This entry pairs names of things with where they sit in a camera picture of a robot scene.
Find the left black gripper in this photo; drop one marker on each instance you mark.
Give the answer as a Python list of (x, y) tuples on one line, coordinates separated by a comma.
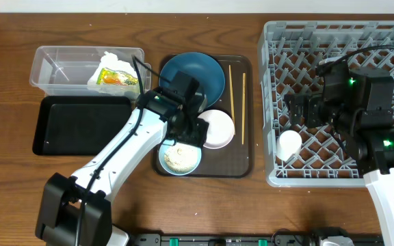
[(190, 131)]

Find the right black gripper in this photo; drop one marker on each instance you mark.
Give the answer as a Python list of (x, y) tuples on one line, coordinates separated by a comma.
[(312, 101)]

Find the light blue bowl with food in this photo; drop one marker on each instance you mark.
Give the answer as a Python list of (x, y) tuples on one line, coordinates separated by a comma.
[(177, 158)]

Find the yellow green snack wrapper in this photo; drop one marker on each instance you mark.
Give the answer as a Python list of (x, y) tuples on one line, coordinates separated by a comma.
[(115, 77)]

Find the white napkin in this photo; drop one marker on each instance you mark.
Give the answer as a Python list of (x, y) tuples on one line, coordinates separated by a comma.
[(111, 61)]

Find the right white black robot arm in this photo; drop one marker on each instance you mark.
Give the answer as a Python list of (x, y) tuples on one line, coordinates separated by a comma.
[(357, 104)]

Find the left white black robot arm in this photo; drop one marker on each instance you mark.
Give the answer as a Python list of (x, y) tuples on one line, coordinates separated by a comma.
[(76, 210)]

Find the grey dishwasher rack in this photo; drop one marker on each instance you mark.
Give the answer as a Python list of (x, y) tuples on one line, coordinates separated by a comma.
[(289, 52)]

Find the white bowl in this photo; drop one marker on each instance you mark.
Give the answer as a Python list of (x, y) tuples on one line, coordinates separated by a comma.
[(221, 128)]

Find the white cup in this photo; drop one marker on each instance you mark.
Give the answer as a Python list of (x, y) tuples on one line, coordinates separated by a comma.
[(288, 145)]

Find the blue plate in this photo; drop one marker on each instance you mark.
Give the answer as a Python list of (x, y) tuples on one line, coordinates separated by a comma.
[(205, 69)]

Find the dark brown serving tray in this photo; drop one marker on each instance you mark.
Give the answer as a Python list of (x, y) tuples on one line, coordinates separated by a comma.
[(234, 160)]

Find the left wooden chopstick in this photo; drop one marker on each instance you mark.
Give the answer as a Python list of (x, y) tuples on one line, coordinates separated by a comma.
[(231, 96)]

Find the wooden chopstick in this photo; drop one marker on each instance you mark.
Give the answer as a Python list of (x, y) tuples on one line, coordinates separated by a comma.
[(243, 109), (231, 96)]

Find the right wooden chopstick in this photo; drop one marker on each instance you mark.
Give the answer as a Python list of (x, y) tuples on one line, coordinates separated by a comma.
[(243, 109)]

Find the black plastic tray bin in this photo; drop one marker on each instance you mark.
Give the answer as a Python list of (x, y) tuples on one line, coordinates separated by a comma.
[(78, 125)]

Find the clear plastic bin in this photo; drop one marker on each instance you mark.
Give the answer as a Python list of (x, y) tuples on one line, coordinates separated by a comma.
[(74, 70)]

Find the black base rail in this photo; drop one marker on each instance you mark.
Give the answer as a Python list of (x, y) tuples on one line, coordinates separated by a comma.
[(281, 237)]

